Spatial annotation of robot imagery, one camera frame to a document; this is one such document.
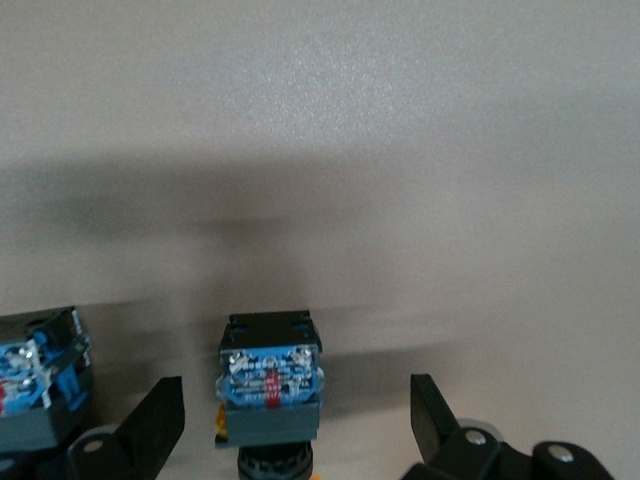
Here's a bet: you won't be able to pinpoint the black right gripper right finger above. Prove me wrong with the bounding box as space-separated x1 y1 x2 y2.
399 373 502 480

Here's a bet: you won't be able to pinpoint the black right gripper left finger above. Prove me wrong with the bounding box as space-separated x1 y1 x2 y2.
67 376 186 480

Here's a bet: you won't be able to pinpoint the yellow push button switch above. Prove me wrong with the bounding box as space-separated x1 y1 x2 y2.
213 310 327 480

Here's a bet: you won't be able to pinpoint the red push button switch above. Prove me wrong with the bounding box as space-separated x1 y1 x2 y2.
0 305 94 459

